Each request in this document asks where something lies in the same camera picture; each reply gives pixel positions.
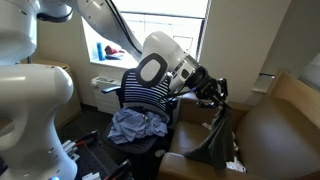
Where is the small white floor scrap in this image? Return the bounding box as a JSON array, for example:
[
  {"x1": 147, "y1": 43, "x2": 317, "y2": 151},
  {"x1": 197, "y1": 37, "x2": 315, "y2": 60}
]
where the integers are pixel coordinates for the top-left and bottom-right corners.
[{"x1": 154, "y1": 149, "x2": 167, "y2": 159}]

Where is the light wood drawer cabinet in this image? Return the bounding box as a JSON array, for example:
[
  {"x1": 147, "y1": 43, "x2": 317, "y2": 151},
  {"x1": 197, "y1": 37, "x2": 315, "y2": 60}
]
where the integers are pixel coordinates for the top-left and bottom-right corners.
[{"x1": 31, "y1": 58, "x2": 82, "y2": 130}]

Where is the red and black tool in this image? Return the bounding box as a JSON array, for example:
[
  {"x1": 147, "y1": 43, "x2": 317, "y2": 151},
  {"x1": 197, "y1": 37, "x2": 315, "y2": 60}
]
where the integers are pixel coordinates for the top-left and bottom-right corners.
[{"x1": 74, "y1": 130, "x2": 100, "y2": 148}]

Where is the red cap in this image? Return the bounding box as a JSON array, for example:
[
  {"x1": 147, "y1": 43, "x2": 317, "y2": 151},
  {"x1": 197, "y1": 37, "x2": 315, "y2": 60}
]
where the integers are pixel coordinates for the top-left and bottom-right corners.
[{"x1": 104, "y1": 44, "x2": 126, "y2": 56}]

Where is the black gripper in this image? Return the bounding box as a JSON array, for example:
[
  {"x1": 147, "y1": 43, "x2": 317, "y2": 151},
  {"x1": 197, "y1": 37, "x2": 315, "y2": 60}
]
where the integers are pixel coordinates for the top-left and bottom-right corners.
[{"x1": 194, "y1": 74, "x2": 232, "y2": 110}]

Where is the black slatted office chair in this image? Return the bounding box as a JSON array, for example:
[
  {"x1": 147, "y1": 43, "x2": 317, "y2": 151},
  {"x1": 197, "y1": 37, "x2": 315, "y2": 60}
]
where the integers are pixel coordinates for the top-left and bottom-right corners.
[{"x1": 99, "y1": 67, "x2": 179, "y2": 156}]

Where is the crumpled light blue shirt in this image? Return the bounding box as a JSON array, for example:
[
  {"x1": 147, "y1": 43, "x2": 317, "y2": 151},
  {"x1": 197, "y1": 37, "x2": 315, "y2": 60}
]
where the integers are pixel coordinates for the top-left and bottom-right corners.
[{"x1": 107, "y1": 106, "x2": 169, "y2": 145}]

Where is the blue water bottle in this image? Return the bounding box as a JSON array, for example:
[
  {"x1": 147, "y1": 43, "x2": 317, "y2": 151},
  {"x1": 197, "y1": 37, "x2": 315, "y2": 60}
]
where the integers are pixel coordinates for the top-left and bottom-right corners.
[{"x1": 96, "y1": 41, "x2": 106, "y2": 62}]

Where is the grey striped cushion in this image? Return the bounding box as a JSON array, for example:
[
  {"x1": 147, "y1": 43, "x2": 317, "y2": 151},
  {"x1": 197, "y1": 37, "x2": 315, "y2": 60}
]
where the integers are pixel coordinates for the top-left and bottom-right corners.
[{"x1": 298, "y1": 53, "x2": 320, "y2": 93}]

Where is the white wall radiator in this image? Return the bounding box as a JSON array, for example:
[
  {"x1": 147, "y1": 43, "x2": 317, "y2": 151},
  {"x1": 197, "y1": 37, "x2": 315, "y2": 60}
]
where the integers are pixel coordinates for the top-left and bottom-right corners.
[{"x1": 90, "y1": 75, "x2": 123, "y2": 116}]

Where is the bunched white cloth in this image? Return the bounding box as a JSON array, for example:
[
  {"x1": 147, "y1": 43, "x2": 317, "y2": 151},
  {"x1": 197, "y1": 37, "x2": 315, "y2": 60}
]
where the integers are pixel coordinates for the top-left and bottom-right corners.
[{"x1": 225, "y1": 156, "x2": 247, "y2": 174}]

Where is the dark green t-shirt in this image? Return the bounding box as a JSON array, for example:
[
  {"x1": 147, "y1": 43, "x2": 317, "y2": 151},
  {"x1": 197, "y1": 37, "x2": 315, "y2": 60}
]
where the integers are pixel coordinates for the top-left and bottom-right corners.
[{"x1": 182, "y1": 105, "x2": 235, "y2": 170}]

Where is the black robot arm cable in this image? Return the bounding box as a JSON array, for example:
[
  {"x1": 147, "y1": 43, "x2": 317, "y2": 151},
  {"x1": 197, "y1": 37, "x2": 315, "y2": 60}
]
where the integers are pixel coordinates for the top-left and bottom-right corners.
[{"x1": 109, "y1": 0, "x2": 144, "y2": 57}]

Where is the window with dark frame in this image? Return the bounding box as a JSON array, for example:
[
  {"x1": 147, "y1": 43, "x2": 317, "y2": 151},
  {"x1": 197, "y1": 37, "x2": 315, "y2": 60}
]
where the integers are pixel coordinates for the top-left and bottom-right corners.
[{"x1": 81, "y1": 0, "x2": 213, "y2": 81}]

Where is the brown leather sofa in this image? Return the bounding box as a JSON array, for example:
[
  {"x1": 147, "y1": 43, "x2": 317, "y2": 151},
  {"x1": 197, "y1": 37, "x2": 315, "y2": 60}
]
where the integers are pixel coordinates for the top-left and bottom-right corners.
[{"x1": 157, "y1": 69, "x2": 320, "y2": 180}]

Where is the black perforated robot table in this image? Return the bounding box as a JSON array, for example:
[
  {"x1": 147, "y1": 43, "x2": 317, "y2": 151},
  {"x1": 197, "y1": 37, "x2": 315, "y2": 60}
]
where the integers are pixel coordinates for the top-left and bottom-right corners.
[{"x1": 61, "y1": 130, "x2": 134, "y2": 180}]

